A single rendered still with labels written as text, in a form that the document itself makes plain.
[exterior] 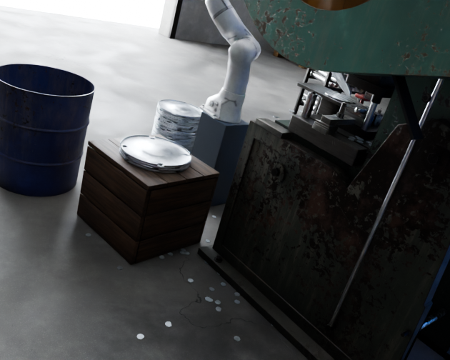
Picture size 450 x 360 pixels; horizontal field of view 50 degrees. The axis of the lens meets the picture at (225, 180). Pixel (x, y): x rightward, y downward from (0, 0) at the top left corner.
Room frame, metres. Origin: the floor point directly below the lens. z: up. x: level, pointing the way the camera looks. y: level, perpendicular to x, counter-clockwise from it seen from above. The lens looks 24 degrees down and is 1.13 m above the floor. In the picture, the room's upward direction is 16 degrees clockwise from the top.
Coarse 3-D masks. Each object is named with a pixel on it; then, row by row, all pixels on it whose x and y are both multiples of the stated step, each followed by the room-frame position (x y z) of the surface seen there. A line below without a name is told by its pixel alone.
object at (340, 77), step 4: (332, 72) 2.06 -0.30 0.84; (336, 76) 1.99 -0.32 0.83; (340, 76) 1.89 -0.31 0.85; (344, 76) 1.82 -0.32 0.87; (336, 80) 2.05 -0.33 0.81; (340, 80) 1.94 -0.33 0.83; (344, 80) 1.82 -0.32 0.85; (340, 84) 2.01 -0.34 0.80; (344, 84) 1.88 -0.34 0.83; (348, 84) 1.83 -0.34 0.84; (344, 88) 1.93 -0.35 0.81; (348, 88) 1.84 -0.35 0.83; (344, 92) 2.00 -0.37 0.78
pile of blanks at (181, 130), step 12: (156, 120) 2.84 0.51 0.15; (168, 120) 2.76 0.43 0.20; (180, 120) 2.78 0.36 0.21; (192, 120) 2.82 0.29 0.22; (156, 132) 2.80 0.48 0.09; (168, 132) 2.78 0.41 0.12; (180, 132) 2.77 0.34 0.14; (192, 132) 2.81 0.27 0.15; (180, 144) 2.77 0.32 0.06; (192, 144) 2.86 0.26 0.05
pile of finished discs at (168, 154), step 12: (120, 144) 1.77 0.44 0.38; (132, 144) 1.81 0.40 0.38; (144, 144) 1.83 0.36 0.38; (156, 144) 1.87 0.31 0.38; (168, 144) 1.92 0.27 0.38; (132, 156) 1.69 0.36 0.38; (144, 156) 1.73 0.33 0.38; (156, 156) 1.76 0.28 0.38; (168, 156) 1.79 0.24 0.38; (180, 156) 1.83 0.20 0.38; (144, 168) 1.67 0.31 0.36; (156, 168) 1.71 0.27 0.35; (168, 168) 1.70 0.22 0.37; (180, 168) 1.74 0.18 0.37
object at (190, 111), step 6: (168, 102) 2.95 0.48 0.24; (174, 102) 2.99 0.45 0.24; (180, 102) 3.03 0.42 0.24; (162, 108) 2.79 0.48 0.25; (168, 108) 2.84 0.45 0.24; (174, 108) 2.86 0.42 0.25; (180, 108) 2.89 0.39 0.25; (186, 108) 2.93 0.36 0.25; (192, 108) 2.98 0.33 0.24; (198, 108) 3.01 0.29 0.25; (180, 114) 2.78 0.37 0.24; (186, 114) 2.82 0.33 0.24; (192, 114) 2.85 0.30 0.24; (198, 114) 2.88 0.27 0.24
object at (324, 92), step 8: (304, 88) 1.90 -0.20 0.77; (312, 88) 1.90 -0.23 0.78; (320, 88) 1.94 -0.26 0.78; (328, 96) 1.82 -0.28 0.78; (336, 96) 1.84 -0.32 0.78; (344, 96) 1.89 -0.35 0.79; (320, 104) 1.86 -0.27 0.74; (328, 104) 1.83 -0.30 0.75; (336, 104) 1.78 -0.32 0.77; (352, 104) 1.81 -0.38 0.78; (360, 104) 1.85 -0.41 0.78; (320, 112) 1.85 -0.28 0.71; (328, 112) 1.82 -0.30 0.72; (336, 112) 1.82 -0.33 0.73
